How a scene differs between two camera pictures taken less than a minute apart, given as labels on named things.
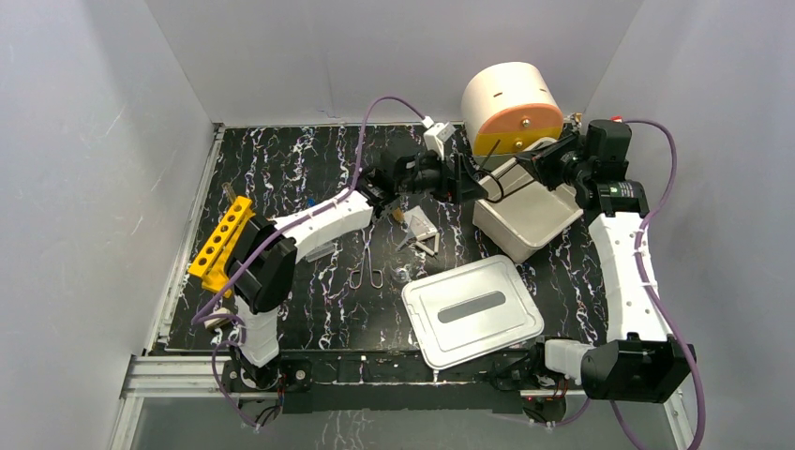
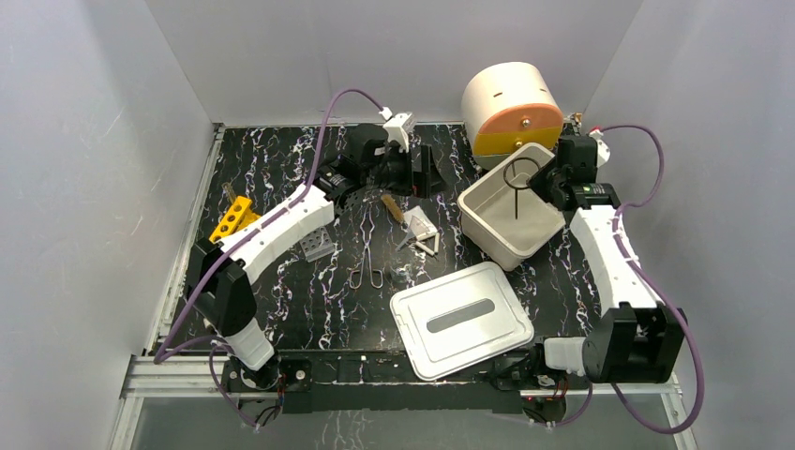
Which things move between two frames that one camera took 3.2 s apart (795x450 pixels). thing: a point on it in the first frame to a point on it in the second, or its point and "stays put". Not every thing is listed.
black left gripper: x=452 y=177 to x=406 y=172
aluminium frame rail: x=195 y=377 stays put
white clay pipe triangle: x=436 y=236 stays put
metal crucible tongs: x=376 y=276 stays put
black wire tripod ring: x=499 y=177 to x=509 y=164
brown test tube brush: x=398 y=215 stays put
